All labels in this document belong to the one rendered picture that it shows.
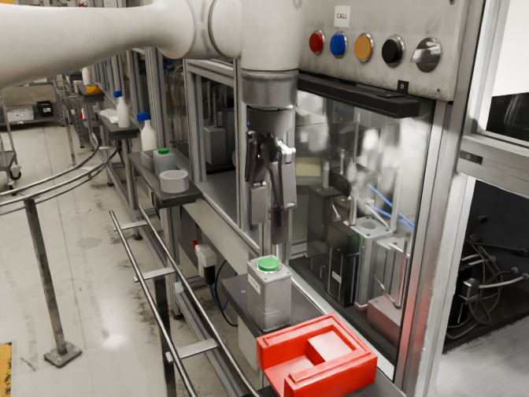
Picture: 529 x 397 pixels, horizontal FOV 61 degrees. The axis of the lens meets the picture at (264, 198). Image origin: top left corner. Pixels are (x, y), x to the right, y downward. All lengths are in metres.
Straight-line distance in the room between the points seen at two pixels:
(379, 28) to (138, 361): 1.87
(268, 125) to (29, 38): 0.38
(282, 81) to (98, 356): 1.84
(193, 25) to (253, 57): 0.11
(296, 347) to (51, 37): 0.59
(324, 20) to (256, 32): 0.14
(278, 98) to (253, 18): 0.12
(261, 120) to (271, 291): 0.31
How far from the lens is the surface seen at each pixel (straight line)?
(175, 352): 0.99
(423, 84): 0.60
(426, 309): 0.69
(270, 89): 0.69
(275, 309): 0.86
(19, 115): 6.68
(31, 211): 1.99
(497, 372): 0.90
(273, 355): 0.79
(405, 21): 0.63
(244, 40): 0.69
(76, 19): 0.50
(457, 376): 0.86
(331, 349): 0.79
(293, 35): 0.69
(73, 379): 2.24
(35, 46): 0.46
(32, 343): 2.51
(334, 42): 0.73
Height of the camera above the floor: 1.47
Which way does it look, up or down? 23 degrees down
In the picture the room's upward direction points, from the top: straight up
